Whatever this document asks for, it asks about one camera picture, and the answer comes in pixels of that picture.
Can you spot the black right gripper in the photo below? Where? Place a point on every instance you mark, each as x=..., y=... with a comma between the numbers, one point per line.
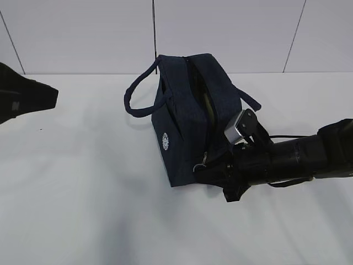
x=244, y=167

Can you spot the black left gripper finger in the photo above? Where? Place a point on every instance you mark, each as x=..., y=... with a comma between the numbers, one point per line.
x=20, y=95

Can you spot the navy blue fabric lunch bag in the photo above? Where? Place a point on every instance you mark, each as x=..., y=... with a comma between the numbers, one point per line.
x=186, y=138

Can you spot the green lidded food container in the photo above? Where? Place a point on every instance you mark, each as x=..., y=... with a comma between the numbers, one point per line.
x=201, y=95

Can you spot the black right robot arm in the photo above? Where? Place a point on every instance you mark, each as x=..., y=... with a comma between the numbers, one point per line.
x=327, y=154

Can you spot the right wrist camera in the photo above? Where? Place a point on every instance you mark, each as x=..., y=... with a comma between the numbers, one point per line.
x=242, y=125

